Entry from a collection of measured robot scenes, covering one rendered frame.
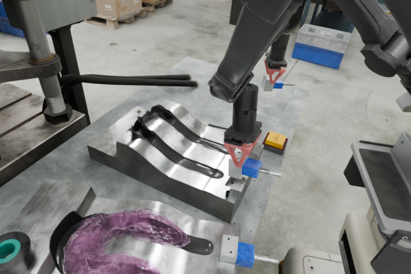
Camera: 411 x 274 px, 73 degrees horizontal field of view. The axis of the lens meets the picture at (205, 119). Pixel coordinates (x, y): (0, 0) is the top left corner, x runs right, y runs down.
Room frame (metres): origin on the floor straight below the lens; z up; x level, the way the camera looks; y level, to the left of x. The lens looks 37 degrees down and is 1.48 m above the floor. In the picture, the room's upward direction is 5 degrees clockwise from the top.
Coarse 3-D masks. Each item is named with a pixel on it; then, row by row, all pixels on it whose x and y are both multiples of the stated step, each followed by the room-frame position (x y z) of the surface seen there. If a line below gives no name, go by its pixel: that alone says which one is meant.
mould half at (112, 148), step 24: (120, 120) 0.78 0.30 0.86; (144, 120) 0.70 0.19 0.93; (192, 120) 0.76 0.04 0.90; (96, 144) 0.65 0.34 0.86; (120, 144) 0.59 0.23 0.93; (144, 144) 0.60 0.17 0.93; (168, 144) 0.63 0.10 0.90; (192, 144) 0.66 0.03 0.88; (120, 168) 0.59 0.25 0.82; (144, 168) 0.56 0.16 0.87; (168, 168) 0.55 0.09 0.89; (216, 168) 0.57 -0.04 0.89; (168, 192) 0.53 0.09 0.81; (192, 192) 0.50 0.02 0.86; (216, 192) 0.48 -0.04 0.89; (216, 216) 0.46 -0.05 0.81
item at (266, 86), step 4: (264, 76) 1.04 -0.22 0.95; (268, 76) 1.03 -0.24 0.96; (272, 76) 1.04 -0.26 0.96; (264, 80) 1.03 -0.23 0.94; (268, 80) 1.01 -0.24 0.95; (280, 80) 1.04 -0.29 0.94; (264, 84) 1.01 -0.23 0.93; (268, 84) 1.01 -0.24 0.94; (272, 84) 1.01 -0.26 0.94; (276, 84) 1.01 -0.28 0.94; (280, 84) 1.01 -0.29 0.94; (284, 84) 1.03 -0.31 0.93; (288, 84) 1.03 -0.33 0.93; (292, 84) 1.03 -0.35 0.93; (264, 88) 1.01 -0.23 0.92; (268, 88) 1.01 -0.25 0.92; (272, 88) 1.01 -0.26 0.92; (276, 88) 1.01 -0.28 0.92; (280, 88) 1.01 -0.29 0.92
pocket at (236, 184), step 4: (228, 180) 0.53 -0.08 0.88; (232, 180) 0.55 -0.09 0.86; (236, 180) 0.55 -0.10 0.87; (240, 180) 0.54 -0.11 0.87; (244, 180) 0.53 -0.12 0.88; (228, 184) 0.53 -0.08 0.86; (232, 184) 0.53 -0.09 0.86; (236, 184) 0.54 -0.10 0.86; (240, 184) 0.54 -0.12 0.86; (244, 184) 0.53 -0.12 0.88; (232, 188) 0.52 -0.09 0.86; (236, 188) 0.52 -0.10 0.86; (240, 188) 0.51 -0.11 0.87; (240, 192) 0.50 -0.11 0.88
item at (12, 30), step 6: (0, 18) 3.48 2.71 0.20; (6, 18) 3.45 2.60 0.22; (0, 24) 3.51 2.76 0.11; (6, 24) 3.47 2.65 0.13; (0, 30) 3.51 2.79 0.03; (6, 30) 3.48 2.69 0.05; (12, 30) 3.44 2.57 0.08; (18, 30) 3.40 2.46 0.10; (18, 36) 3.41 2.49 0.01; (24, 36) 3.38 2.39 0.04
